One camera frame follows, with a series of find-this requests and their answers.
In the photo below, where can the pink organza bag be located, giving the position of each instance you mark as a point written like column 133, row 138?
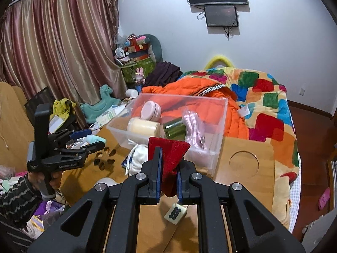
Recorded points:
column 195, row 130

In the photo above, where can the pink round jar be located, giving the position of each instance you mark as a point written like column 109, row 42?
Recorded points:
column 151, row 111

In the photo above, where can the pink striped curtain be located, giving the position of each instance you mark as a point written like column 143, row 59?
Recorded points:
column 65, row 45

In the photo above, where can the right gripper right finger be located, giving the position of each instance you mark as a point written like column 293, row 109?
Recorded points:
column 187, row 193

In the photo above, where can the red velvet pouch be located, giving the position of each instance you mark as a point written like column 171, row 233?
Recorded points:
column 173, row 152

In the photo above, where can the stack of papers booklets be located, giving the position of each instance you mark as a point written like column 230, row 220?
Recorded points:
column 107, row 116

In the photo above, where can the white round container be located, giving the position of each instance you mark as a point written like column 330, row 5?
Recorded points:
column 107, row 181

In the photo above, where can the small wall monitor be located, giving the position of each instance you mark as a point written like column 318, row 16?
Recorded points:
column 221, row 16

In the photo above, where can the white drawstring pouch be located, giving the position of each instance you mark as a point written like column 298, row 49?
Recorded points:
column 136, row 158

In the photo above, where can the dark purple garment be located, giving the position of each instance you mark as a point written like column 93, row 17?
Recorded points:
column 163, row 74

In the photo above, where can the pink bunny bottle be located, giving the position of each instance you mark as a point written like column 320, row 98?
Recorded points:
column 139, row 76

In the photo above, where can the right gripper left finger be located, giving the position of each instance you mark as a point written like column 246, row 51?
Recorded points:
column 149, row 191

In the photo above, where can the clear plastic storage bin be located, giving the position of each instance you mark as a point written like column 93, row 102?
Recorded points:
column 206, row 160

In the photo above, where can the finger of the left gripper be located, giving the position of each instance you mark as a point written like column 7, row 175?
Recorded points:
column 86, row 150
column 80, row 134

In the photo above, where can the colourful patchwork blanket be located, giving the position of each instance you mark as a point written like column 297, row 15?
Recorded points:
column 268, row 118

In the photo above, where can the yellow cloth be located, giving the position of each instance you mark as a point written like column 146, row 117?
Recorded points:
column 63, row 109

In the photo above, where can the green gift box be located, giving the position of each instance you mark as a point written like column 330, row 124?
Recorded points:
column 144, row 67

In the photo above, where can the yellow bed headboard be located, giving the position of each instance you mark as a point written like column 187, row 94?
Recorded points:
column 219, row 60

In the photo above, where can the orange puffer jacket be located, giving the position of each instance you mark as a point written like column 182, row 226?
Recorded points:
column 209, row 99

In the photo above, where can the pink slipper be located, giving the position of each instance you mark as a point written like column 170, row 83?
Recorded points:
column 324, row 198

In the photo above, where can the teal rocking horse toy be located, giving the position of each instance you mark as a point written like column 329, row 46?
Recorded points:
column 91, row 112

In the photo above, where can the mahjong tile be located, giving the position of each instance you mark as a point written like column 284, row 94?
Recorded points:
column 176, row 213

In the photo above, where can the white mug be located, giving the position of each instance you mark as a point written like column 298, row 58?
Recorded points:
column 131, row 93

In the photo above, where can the striped sleeve forearm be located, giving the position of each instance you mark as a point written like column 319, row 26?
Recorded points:
column 19, row 204

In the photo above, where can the grey plush cushion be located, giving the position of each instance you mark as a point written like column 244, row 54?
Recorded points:
column 155, row 49

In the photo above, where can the cream cylindrical jar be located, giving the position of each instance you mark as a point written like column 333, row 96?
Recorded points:
column 143, row 127

